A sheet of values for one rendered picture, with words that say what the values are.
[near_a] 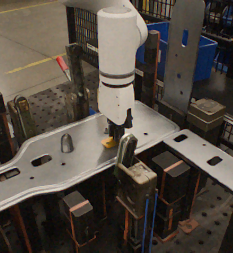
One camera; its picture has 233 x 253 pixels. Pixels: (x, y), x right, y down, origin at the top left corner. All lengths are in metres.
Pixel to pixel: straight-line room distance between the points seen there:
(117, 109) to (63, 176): 0.21
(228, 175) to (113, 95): 0.34
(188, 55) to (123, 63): 0.29
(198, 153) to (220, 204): 0.34
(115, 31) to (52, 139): 0.37
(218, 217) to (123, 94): 0.57
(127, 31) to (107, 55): 0.07
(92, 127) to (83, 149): 0.10
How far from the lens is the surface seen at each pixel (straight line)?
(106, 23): 0.64
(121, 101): 0.70
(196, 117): 0.90
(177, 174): 0.77
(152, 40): 1.03
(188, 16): 0.88
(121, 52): 0.65
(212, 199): 1.12
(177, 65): 0.94
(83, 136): 0.85
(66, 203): 0.68
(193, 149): 0.82
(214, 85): 1.10
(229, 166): 0.80
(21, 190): 0.72
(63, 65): 0.96
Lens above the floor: 1.50
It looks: 36 degrees down
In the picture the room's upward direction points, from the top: straight up
